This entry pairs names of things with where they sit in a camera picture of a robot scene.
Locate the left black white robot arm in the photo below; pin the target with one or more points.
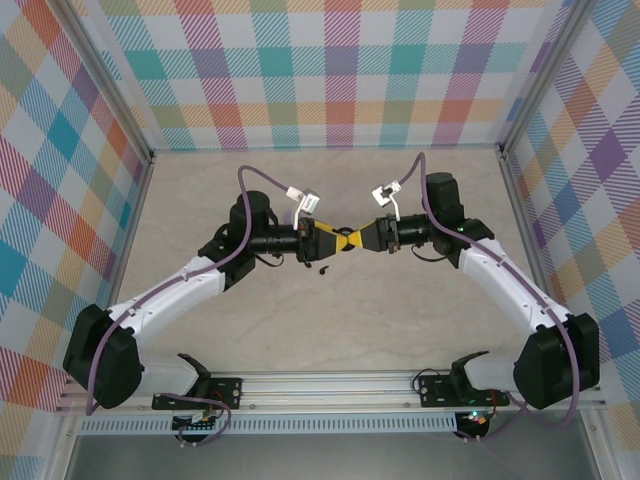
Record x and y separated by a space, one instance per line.
165 300

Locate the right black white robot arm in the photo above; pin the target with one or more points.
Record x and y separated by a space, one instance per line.
510 285

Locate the left controller circuit board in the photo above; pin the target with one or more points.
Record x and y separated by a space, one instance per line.
200 417

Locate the controller circuit board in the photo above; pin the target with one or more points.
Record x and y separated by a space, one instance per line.
477 419
200 417

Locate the right controller circuit board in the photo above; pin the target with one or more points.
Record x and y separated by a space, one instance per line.
477 419

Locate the grey metal panel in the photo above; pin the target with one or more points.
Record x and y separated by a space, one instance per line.
325 457

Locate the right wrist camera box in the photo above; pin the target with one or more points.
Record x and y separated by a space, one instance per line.
382 196

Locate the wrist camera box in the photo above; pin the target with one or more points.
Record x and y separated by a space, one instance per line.
382 196
311 202

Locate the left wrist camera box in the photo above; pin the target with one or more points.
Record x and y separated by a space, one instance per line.
311 202

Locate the right aluminium side rail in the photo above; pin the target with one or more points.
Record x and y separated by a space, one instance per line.
522 220

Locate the aluminium side rail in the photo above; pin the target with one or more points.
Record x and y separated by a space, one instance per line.
522 220
132 220

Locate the left aluminium side rail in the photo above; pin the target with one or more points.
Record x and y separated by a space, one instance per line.
132 220

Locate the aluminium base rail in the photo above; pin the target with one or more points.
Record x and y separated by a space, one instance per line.
325 390

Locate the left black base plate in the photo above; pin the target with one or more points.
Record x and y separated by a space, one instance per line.
227 390

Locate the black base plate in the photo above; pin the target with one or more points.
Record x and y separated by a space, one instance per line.
435 392
227 390

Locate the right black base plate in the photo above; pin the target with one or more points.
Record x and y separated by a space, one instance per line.
435 392

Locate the right aluminium frame post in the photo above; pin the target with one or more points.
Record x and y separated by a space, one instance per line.
545 70

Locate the aluminium frame post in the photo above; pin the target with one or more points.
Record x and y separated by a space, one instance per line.
100 75
545 70

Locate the left aluminium frame post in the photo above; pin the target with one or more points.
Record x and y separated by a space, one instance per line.
100 75

